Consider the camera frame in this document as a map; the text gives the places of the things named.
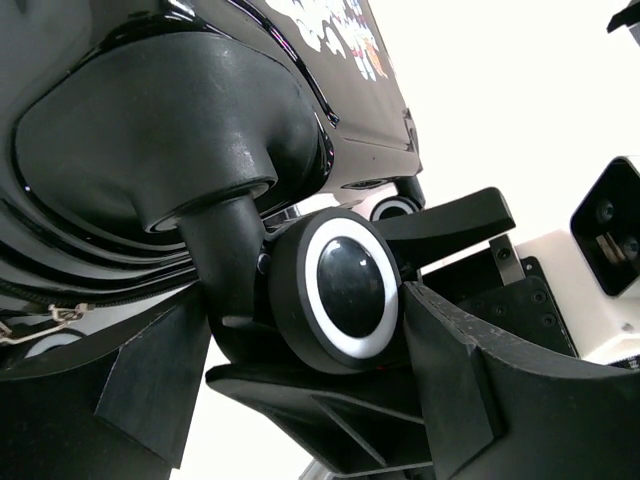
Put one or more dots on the black suitcase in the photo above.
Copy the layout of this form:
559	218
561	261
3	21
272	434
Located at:
145	144

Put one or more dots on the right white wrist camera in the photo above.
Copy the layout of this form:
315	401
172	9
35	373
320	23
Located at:
591	265

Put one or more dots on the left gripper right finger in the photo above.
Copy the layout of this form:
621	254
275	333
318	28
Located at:
496	406

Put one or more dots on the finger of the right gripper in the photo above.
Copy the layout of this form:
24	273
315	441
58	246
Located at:
359	424

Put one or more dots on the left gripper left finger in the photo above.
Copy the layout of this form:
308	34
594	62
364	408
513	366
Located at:
117	404

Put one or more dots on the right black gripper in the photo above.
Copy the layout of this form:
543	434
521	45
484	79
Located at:
495	284

